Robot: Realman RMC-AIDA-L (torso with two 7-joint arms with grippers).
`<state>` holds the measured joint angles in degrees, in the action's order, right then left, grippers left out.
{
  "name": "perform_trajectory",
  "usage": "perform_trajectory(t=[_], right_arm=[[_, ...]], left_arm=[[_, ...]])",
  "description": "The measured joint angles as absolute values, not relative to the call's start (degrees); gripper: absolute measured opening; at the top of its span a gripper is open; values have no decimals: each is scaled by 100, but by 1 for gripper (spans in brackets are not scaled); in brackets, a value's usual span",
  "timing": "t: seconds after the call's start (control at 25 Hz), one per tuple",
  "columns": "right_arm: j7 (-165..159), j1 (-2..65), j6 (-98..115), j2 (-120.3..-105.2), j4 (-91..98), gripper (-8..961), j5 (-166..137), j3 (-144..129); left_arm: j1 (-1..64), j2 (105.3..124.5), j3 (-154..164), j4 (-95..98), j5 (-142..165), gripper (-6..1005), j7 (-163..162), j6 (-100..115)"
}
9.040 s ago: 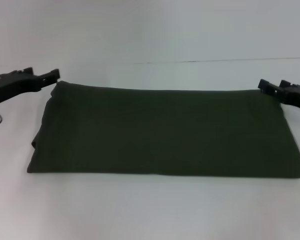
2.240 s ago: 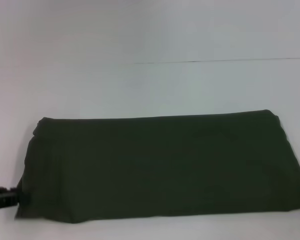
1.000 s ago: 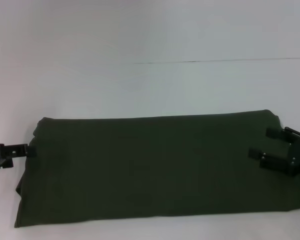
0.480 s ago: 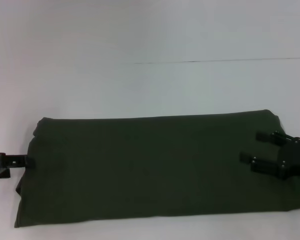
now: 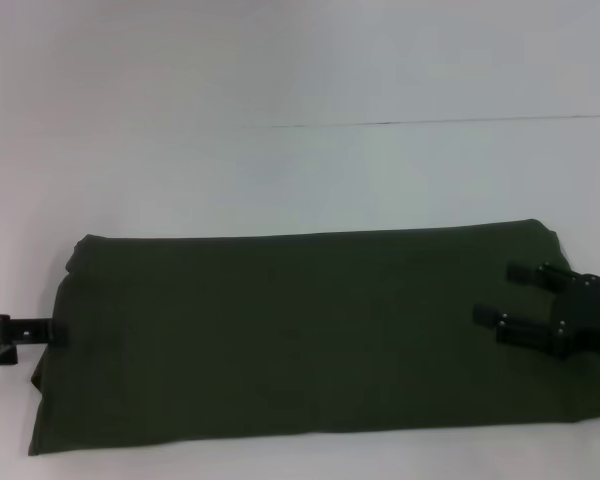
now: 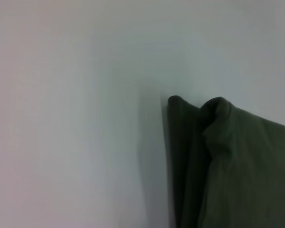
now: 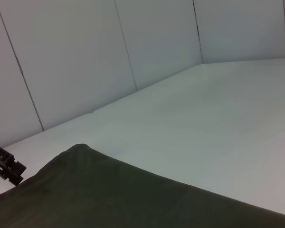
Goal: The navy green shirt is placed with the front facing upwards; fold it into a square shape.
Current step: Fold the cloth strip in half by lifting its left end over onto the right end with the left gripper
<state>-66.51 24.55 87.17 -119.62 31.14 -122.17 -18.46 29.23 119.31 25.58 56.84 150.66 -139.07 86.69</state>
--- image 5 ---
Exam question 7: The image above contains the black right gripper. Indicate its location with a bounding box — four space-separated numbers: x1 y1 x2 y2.
471 260 600 361

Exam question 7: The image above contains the dark green FREE t-shirt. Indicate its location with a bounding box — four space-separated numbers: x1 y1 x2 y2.
27 218 600 445

